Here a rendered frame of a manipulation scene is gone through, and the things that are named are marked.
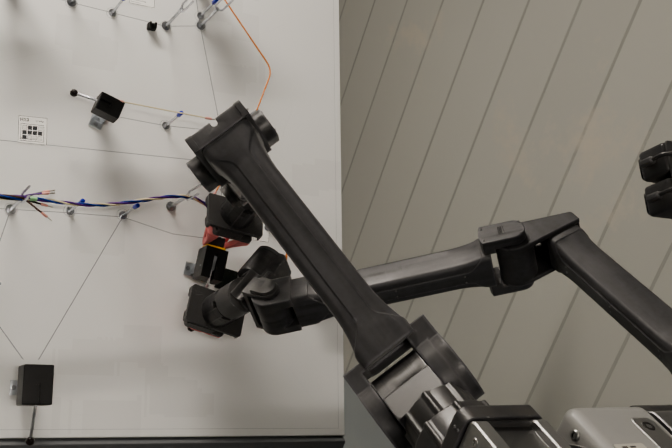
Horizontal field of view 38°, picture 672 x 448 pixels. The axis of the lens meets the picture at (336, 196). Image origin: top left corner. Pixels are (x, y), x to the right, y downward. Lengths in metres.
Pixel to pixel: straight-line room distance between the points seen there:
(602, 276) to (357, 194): 2.46
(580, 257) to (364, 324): 0.55
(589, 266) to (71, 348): 0.86
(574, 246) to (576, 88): 1.49
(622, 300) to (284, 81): 0.89
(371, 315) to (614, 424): 0.26
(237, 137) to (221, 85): 0.85
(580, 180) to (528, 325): 0.46
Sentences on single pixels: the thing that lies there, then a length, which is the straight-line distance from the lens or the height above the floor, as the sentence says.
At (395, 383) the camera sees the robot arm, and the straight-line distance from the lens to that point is 0.96.
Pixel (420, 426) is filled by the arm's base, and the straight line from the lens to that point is 0.91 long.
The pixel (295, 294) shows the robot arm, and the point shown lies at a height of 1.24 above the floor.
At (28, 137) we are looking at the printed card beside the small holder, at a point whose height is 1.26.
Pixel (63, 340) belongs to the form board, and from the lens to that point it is 1.73.
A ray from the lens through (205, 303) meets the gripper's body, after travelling 1.64.
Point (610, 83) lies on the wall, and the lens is 2.85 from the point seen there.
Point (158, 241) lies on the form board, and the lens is 1.80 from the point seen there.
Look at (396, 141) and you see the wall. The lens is 3.63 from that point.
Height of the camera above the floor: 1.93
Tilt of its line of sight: 21 degrees down
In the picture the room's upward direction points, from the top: 19 degrees clockwise
